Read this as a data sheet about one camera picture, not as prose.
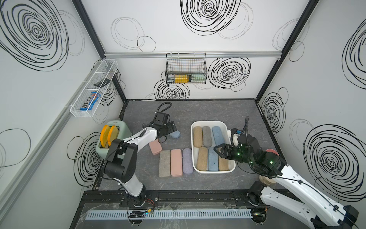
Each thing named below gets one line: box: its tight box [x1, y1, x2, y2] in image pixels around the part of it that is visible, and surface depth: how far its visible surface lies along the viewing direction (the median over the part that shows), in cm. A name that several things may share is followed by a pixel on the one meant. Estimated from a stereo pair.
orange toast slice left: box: [100, 124, 112, 148], surface depth 76 cm
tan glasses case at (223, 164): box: [218, 155, 229, 171], surface depth 84 cm
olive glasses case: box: [196, 146, 208, 171], surface depth 86 cm
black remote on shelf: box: [93, 78, 112, 88], surface depth 81 cm
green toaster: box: [95, 120, 133, 159], surface depth 83 cm
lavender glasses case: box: [182, 147, 194, 176], surface depth 84 cm
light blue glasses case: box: [207, 146, 219, 172], surface depth 84 cm
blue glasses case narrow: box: [165, 130, 181, 139], surface depth 98 cm
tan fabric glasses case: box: [193, 125, 203, 148], surface depth 96 cm
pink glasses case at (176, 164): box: [170, 148, 183, 177], surface depth 87 cm
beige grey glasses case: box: [158, 149, 171, 177], surface depth 84 cm
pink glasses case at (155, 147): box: [148, 138, 163, 156], surface depth 92 cm
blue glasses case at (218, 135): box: [212, 125, 225, 146], surface depth 98 cm
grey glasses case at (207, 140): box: [202, 125, 213, 148], surface depth 97 cm
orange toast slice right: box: [107, 124, 119, 146], surface depth 76 cm
